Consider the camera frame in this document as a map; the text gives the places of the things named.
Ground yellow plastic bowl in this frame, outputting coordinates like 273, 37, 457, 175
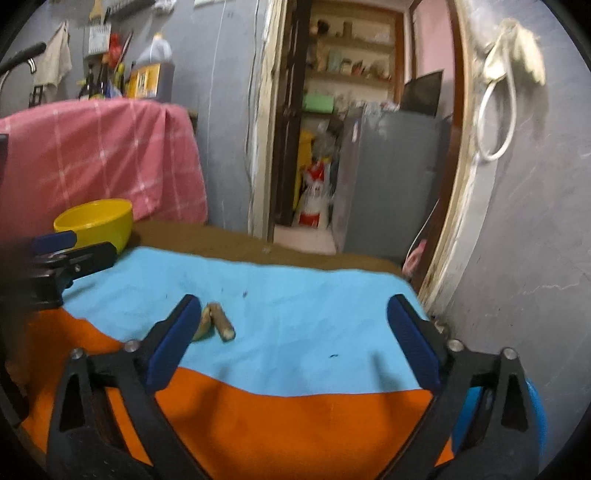
53, 198, 134, 254

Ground brown stick piece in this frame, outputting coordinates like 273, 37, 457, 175
207, 302, 236, 343

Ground brown door frame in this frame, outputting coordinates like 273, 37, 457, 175
411, 0, 481, 315

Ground black handlebar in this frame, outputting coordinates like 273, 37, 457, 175
0, 42, 48, 77

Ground green box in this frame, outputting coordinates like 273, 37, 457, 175
302, 92, 334, 114

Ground blue plastic basin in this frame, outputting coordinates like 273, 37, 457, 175
450, 378, 548, 467

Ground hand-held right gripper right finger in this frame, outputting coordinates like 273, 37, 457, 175
381, 294, 541, 480

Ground white and red sack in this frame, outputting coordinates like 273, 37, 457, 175
295, 157, 334, 229

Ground pink plaid cloth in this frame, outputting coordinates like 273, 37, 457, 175
0, 99, 208, 241

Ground pink item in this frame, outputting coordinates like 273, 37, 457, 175
403, 240, 428, 278

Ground white wall basket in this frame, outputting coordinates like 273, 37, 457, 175
88, 25, 112, 55

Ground white door frame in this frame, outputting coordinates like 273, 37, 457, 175
247, 0, 284, 241

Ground red plastic bag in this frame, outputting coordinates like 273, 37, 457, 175
108, 34, 127, 65

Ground white cable loop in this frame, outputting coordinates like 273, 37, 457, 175
475, 69, 518, 162

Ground grey refrigerator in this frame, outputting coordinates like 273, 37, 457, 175
331, 105, 451, 266

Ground large cooking oil jug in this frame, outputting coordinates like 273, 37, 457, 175
127, 33, 175, 99

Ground beige hanging cloth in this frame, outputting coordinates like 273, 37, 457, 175
482, 18, 546, 86

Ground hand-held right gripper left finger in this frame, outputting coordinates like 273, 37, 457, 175
46, 294, 204, 480

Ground dark wooden door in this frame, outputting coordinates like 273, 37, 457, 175
268, 0, 311, 227

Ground black screen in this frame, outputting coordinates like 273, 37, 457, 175
401, 69, 445, 117

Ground yellow scrap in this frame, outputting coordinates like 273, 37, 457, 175
191, 307, 214, 342

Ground wooden shelf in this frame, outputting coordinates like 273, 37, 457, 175
307, 0, 407, 84

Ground white wall wire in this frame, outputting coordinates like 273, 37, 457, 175
244, 0, 260, 185

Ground white hanging towel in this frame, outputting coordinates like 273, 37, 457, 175
32, 21, 73, 88

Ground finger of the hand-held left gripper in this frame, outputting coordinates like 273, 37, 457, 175
31, 231, 78, 254
32, 241, 117, 283

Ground yellow plastic bag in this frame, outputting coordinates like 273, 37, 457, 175
293, 129, 315, 208

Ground blue and orange cloth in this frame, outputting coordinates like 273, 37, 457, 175
18, 247, 455, 480

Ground clear plastic bags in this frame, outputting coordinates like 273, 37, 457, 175
316, 122, 345, 160

